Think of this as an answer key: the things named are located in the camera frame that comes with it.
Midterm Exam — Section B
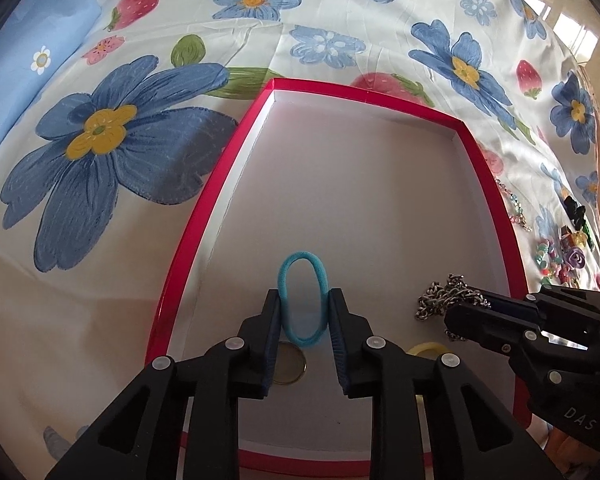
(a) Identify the blue hair tie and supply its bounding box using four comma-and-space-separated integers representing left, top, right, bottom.
277, 251, 333, 347

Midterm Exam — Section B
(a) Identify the silver chain necklace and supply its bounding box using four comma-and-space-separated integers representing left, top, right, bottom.
414, 273, 491, 342

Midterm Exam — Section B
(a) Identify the floral strawberry bedsheet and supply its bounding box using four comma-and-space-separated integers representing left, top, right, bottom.
0, 0, 600, 480

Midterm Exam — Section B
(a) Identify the blue pillow with daisies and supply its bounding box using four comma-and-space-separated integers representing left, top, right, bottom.
0, 0, 104, 177

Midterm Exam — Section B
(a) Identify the gold ring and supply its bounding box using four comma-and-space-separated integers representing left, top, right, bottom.
274, 341, 307, 387

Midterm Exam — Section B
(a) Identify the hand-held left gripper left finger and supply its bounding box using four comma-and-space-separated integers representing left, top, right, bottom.
45, 287, 283, 480

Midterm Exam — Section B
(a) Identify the pastel beaded bracelet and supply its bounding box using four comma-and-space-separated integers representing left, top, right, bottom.
494, 176, 534, 234

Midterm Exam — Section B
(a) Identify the colourful bead bracelet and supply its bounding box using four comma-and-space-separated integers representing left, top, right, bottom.
534, 239, 571, 287

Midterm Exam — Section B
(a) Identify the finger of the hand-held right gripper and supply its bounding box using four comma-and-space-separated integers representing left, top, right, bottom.
444, 305, 600, 392
457, 284, 600, 350

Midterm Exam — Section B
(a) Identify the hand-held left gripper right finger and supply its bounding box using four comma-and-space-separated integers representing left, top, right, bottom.
328, 287, 563, 480

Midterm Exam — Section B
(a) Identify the red cardboard box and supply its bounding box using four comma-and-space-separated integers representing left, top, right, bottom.
147, 78, 530, 471

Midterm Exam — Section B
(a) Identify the yellow plastic ring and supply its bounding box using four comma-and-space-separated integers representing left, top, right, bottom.
407, 341, 453, 361

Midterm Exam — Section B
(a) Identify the black hair clip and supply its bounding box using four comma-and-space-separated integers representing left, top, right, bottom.
562, 194, 588, 231

